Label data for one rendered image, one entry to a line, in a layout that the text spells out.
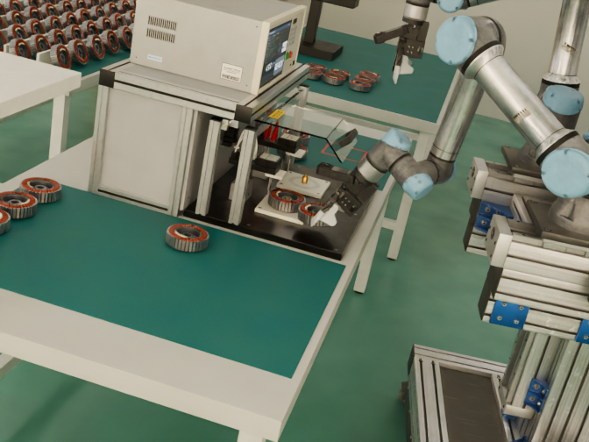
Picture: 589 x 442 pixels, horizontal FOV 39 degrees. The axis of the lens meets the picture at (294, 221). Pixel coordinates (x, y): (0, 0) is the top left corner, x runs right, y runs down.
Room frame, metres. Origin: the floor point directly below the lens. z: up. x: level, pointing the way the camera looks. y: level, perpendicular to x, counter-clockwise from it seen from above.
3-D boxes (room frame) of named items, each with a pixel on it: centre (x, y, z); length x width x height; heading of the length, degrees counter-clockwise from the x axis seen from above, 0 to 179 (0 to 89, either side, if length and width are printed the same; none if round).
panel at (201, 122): (2.50, 0.27, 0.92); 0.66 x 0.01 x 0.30; 170
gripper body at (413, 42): (2.70, -0.24, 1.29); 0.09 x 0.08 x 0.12; 89
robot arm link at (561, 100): (2.50, -0.71, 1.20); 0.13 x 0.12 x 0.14; 171
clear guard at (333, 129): (2.31, 0.05, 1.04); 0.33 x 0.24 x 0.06; 80
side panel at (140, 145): (2.20, 0.46, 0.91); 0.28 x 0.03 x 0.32; 80
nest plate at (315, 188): (2.57, -0.01, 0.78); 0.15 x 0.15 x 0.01; 80
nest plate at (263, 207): (2.33, 0.04, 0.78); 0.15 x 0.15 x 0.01; 80
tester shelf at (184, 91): (2.51, 0.33, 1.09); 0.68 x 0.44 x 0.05; 170
